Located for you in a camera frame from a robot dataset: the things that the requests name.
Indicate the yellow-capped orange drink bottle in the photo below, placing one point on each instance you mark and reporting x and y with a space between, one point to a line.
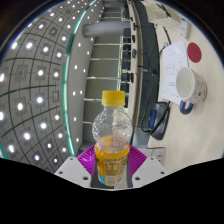
112 160

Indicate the black bag with blue panel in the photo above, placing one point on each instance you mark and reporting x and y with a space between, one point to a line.
160 120

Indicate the flat round red coaster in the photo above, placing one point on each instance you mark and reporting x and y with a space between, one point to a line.
194 52

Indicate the long curved conference desk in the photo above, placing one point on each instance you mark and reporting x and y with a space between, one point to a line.
146 66

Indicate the group of ceiling lights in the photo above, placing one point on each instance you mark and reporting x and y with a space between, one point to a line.
40 100

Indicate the white remote control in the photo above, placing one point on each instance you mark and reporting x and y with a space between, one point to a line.
185 28

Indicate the row of dark office chairs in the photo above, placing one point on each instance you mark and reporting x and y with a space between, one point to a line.
126 66

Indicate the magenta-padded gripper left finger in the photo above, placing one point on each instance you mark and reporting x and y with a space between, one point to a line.
85 163

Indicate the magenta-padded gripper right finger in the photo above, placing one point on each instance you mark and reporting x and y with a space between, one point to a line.
136 161

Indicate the white printed paper sheet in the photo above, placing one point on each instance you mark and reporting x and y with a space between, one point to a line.
173 63

